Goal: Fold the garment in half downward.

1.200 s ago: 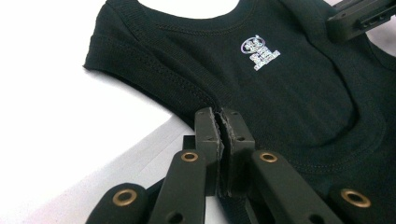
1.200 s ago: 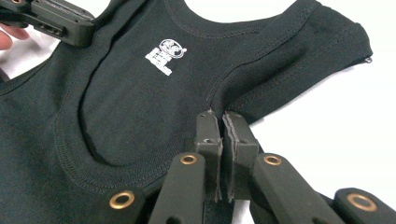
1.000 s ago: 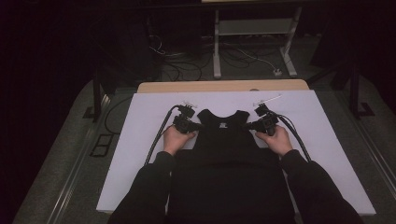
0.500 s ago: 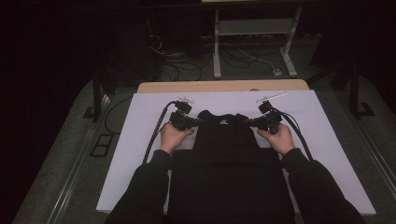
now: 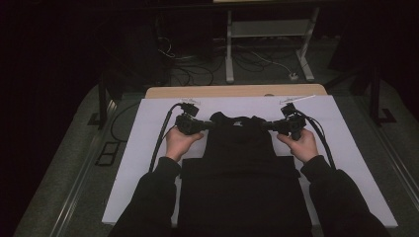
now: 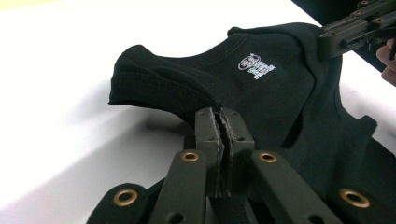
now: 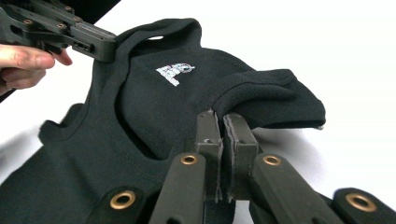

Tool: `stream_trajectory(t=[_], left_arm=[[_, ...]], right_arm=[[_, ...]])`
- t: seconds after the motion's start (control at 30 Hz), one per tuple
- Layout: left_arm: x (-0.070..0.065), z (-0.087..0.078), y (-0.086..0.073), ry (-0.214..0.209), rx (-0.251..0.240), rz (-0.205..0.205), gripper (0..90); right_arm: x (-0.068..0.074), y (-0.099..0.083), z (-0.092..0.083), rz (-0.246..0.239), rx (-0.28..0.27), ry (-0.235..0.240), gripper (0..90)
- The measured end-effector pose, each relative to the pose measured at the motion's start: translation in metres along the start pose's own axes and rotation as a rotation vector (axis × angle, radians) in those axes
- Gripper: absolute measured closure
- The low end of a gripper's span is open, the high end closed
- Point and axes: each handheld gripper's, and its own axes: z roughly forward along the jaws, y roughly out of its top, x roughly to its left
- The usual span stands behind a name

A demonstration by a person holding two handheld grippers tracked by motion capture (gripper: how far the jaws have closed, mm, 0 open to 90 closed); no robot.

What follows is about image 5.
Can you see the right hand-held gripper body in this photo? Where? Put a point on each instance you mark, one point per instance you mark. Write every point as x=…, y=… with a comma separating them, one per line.
x=293, y=124

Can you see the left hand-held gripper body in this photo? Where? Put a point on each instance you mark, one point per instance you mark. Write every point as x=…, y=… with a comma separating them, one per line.
x=187, y=124

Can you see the black tank top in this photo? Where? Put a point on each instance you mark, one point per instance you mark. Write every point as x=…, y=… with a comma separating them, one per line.
x=243, y=184

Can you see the person's left hand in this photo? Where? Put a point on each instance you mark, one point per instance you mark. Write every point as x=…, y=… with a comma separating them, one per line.
x=178, y=143

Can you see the person's right hand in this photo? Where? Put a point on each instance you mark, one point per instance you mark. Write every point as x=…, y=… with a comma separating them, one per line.
x=304, y=148

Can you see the wooden table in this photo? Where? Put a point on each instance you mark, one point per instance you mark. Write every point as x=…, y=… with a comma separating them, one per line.
x=184, y=92

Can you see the white plug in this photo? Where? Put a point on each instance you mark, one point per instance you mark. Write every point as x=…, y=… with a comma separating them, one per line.
x=293, y=76

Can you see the white board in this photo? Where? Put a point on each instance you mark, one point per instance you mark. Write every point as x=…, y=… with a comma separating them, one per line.
x=138, y=177

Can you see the black metal stand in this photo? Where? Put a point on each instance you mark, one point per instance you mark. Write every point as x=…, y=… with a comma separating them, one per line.
x=375, y=95
x=102, y=98

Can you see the grey metal desk frame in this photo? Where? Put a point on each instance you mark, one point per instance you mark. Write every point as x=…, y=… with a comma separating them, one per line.
x=270, y=29

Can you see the aluminium rail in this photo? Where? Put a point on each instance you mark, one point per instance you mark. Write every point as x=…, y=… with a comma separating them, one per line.
x=400, y=164
x=85, y=171

